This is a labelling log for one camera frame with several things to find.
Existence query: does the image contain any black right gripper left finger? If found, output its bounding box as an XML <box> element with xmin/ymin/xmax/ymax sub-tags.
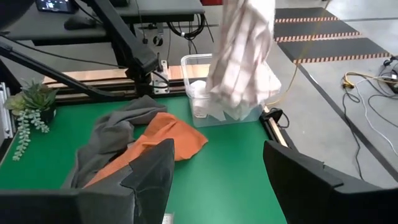
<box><xmin>0</xmin><ymin>138</ymin><xmax>176</xmax><ymax>224</ymax></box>

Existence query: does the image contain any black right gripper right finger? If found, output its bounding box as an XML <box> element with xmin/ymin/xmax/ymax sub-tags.
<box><xmin>262</xmin><ymin>140</ymin><xmax>398</xmax><ymax>224</ymax></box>

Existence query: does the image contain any large orange towel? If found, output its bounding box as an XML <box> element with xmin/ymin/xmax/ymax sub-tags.
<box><xmin>83</xmin><ymin>111</ymin><xmax>209</xmax><ymax>188</ymax></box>

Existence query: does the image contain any dark grey plain towel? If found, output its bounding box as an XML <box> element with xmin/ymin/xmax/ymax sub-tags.
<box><xmin>61</xmin><ymin>95</ymin><xmax>169</xmax><ymax>190</ymax></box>

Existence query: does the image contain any white red-checked towel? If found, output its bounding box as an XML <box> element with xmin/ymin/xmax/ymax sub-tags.
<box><xmin>188</xmin><ymin>0</ymin><xmax>282</xmax><ymax>121</ymax></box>

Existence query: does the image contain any black corner clamp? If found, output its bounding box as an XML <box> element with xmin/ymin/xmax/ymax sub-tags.
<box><xmin>259</xmin><ymin>106</ymin><xmax>290</xmax><ymax>129</ymax></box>

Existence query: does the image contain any clear plastic bin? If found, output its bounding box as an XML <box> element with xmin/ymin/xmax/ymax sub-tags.
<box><xmin>180</xmin><ymin>53</ymin><xmax>266</xmax><ymax>129</ymax></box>

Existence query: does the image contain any black power strip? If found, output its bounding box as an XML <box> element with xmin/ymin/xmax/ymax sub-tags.
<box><xmin>382</xmin><ymin>55</ymin><xmax>398</xmax><ymax>95</ymax></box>

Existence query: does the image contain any black orange-striped floor mat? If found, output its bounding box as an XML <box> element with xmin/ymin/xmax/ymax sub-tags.
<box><xmin>277</xmin><ymin>37</ymin><xmax>392</xmax><ymax>65</ymax></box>
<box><xmin>273</xmin><ymin>20</ymin><xmax>362</xmax><ymax>43</ymax></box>
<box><xmin>274</xmin><ymin>7</ymin><xmax>340</xmax><ymax>24</ymax></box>

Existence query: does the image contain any green succulent plant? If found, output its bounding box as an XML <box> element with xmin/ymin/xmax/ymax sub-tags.
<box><xmin>3</xmin><ymin>78</ymin><xmax>60</xmax><ymax>162</ymax></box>

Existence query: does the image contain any black computer mouse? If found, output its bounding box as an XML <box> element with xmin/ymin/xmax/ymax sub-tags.
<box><xmin>63</xmin><ymin>15</ymin><xmax>98</xmax><ymax>31</ymax></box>

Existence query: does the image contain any grey desk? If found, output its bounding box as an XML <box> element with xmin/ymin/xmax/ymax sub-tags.
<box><xmin>0</xmin><ymin>0</ymin><xmax>206</xmax><ymax>47</ymax></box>

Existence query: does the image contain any black tablet screen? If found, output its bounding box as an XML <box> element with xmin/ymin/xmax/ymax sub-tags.
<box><xmin>34</xmin><ymin>0</ymin><xmax>79</xmax><ymax>14</ymax></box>

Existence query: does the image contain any black floor cable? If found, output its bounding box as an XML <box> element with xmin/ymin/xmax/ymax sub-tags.
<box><xmin>341</xmin><ymin>91</ymin><xmax>365</xmax><ymax>182</ymax></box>

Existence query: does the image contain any white floor cable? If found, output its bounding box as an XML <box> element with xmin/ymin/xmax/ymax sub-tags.
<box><xmin>353</xmin><ymin>76</ymin><xmax>398</xmax><ymax>147</ymax></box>

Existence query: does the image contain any silver arm base bracket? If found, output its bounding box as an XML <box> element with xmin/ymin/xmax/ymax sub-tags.
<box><xmin>150</xmin><ymin>60</ymin><xmax>171</xmax><ymax>95</ymax></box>

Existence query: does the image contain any yellow extension cord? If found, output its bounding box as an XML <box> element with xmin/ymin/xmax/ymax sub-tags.
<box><xmin>341</xmin><ymin>70</ymin><xmax>398</xmax><ymax>91</ymax></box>

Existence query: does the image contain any thin yellow hanging cable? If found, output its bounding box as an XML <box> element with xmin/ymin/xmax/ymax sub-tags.
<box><xmin>266</xmin><ymin>0</ymin><xmax>331</xmax><ymax>106</ymax></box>

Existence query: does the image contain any black frame strut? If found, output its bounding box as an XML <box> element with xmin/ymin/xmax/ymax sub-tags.
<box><xmin>0</xmin><ymin>35</ymin><xmax>131</xmax><ymax>101</ymax></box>

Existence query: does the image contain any black desk cable bundle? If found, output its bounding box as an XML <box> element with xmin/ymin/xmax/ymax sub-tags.
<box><xmin>165</xmin><ymin>13</ymin><xmax>207</xmax><ymax>42</ymax></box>

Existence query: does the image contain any aluminium frame post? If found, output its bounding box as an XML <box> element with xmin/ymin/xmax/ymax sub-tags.
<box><xmin>0</xmin><ymin>82</ymin><xmax>17</xmax><ymax>140</ymax></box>

